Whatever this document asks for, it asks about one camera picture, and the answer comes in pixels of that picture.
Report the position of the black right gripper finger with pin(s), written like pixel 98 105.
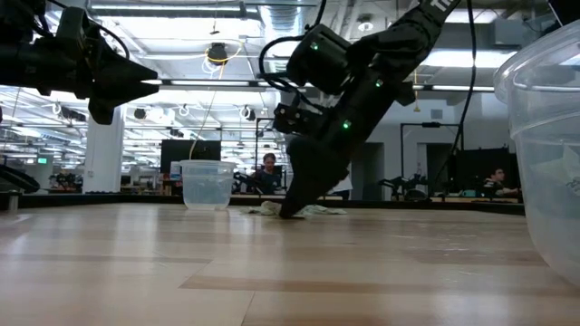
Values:
pixel 312 172

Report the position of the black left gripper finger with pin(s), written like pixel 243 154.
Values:
pixel 122 93
pixel 118 70

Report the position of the green white stevia packet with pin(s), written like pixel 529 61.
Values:
pixel 267 208
pixel 324 209

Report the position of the black background robot arm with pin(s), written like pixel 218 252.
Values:
pixel 403 185

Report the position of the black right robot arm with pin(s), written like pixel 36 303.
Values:
pixel 399 36

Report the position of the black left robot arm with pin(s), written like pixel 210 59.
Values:
pixel 13 63

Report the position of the person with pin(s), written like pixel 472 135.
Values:
pixel 498 181
pixel 268 176

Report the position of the white pillar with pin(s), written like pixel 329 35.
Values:
pixel 104 154

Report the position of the ceiling light strip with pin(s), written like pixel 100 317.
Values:
pixel 462 88
pixel 208 83

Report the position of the black monitor screen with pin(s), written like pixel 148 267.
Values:
pixel 190 154

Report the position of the green exit sign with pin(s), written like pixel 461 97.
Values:
pixel 42 160

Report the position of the clear plastic tub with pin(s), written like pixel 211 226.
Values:
pixel 548 158
pixel 206 185

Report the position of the black screen panel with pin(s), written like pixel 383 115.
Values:
pixel 471 163

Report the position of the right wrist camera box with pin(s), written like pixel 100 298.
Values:
pixel 296 118

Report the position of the black metal rack frame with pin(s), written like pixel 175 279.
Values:
pixel 430 124

